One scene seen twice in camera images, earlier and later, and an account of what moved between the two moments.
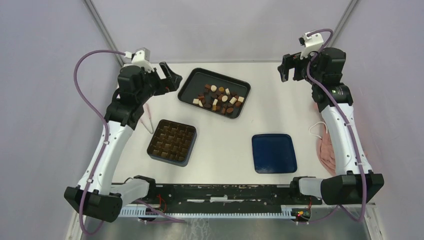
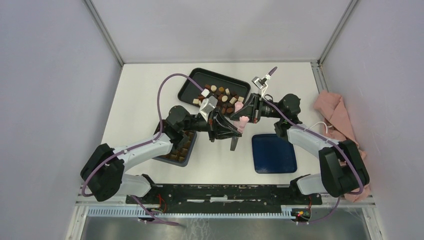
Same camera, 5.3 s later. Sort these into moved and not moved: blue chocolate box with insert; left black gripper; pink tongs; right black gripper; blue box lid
Moved: left black gripper; pink tongs; right black gripper
Not moved: blue box lid; blue chocolate box with insert
